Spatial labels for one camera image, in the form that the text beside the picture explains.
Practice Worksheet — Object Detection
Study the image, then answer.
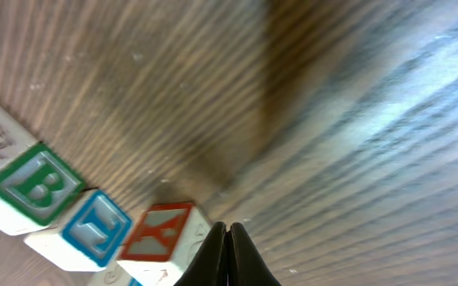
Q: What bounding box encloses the yellow block far top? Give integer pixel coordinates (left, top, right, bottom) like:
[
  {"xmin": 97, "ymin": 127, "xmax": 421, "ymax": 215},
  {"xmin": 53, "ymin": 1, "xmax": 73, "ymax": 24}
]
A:
[{"xmin": 87, "ymin": 263, "xmax": 142, "ymax": 286}]

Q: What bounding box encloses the wooden block blue side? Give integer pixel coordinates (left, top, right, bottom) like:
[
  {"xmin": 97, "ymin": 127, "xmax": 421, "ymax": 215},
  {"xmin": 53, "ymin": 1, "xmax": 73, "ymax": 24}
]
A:
[{"xmin": 117, "ymin": 202, "xmax": 212, "ymax": 286}]

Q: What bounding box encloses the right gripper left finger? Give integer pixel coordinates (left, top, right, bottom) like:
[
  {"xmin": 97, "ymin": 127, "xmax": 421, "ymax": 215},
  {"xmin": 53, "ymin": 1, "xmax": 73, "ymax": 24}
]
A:
[{"xmin": 174, "ymin": 222, "xmax": 227, "ymax": 286}]

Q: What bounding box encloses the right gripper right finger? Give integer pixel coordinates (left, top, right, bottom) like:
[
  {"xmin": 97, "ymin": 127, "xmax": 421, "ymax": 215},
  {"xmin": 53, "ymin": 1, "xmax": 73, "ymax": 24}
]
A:
[{"xmin": 227, "ymin": 222, "xmax": 281, "ymax": 286}]

